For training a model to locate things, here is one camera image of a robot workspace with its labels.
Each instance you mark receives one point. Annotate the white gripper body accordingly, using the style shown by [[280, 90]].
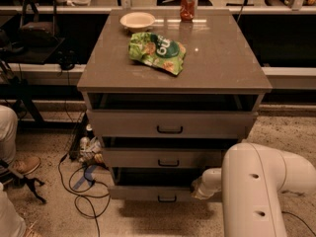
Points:
[[207, 189]]

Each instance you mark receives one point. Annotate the grey drawer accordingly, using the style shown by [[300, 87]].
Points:
[[156, 184], [163, 158], [229, 125]]

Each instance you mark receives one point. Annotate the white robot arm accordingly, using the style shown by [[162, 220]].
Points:
[[251, 178]]

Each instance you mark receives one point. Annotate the grey drawer cabinet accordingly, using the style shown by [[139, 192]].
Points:
[[221, 74]]

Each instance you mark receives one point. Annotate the blue tape cross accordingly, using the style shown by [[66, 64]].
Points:
[[87, 177]]

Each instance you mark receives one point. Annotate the pile of cans and trash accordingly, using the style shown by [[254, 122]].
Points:
[[90, 147]]

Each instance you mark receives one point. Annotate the green chip bag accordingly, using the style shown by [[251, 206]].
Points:
[[157, 51]]

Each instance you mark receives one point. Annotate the white bowl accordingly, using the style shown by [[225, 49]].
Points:
[[137, 22]]

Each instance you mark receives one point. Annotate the brown shoe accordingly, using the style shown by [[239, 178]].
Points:
[[27, 165]]

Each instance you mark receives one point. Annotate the orange soda can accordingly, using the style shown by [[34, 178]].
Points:
[[187, 11]]

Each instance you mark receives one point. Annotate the black headphones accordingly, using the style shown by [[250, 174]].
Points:
[[66, 60]]

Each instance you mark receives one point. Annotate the black tripod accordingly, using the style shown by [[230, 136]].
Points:
[[24, 180]]

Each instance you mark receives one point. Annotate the person's leg in white trousers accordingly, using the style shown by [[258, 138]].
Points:
[[8, 130]]

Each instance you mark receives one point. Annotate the black bag on shelf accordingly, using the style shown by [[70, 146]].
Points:
[[37, 33]]

